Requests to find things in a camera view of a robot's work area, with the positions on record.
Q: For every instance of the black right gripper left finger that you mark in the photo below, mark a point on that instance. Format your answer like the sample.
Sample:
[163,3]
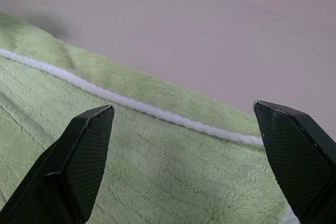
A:
[68,171]

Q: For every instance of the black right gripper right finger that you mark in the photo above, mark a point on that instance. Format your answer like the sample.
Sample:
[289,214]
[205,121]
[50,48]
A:
[299,161]

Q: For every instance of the green fleece towel white trim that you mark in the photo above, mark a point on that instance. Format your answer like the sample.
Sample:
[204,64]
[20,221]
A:
[162,171]

